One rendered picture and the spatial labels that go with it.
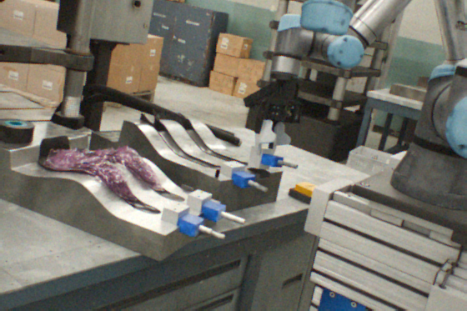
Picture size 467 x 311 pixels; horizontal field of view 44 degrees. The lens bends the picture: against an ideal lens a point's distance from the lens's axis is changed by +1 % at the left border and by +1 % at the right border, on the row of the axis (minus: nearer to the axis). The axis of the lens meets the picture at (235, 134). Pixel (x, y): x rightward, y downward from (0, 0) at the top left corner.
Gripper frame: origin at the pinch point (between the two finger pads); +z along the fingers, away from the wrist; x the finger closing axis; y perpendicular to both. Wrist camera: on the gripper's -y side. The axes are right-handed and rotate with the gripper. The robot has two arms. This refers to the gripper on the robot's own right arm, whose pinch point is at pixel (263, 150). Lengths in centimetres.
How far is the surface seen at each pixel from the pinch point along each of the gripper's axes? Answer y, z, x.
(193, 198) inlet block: 4.6, 11.6, -29.8
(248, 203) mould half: 0.6, 13.8, -3.1
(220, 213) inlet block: 9.8, 13.8, -25.9
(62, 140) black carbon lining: -29, 6, -40
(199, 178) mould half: -5.3, 8.9, -17.1
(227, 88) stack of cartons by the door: -439, -47, 520
